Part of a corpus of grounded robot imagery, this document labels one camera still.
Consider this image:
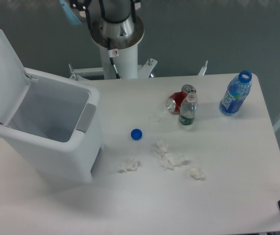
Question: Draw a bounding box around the white plastic trash can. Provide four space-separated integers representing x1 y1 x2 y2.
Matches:
0 69 104 184

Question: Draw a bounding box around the blue plastic drink bottle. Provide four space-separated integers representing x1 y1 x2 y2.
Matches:
219 70 252 116

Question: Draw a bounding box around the clear green-label water bottle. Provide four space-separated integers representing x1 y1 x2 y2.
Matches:
179 92 197 126

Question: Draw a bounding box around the blue bottle cap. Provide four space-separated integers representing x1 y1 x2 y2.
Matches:
130 128 143 141

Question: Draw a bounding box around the white pedestal base frame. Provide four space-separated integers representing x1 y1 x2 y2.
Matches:
68 58 209 80

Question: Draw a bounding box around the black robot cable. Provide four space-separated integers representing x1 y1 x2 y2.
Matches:
107 36 122 80

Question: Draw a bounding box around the clear white bottle cap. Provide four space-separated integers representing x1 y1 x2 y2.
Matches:
149 114 161 123

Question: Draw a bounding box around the crumpled white tissue left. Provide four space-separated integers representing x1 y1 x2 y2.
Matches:
117 157 140 173

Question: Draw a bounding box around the crushed red soda can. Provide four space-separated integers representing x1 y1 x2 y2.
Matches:
166 84 196 114

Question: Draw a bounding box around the crumpled white tissue right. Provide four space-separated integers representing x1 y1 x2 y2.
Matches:
189 164 206 181

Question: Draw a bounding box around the crumpled white tissue top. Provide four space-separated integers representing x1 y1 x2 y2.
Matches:
155 140 168 156

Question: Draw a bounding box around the crumpled white tissue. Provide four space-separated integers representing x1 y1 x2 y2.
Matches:
117 157 140 173
189 164 206 181
160 153 190 170
155 140 168 156

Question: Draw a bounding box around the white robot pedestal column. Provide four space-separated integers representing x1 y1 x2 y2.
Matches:
99 45 138 80

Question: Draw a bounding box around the crumpled white tissue middle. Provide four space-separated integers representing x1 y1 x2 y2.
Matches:
160 153 190 170

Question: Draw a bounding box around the white trash can lid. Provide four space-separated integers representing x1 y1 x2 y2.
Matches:
0 29 31 125

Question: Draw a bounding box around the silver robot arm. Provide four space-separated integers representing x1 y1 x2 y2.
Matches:
60 0 144 49

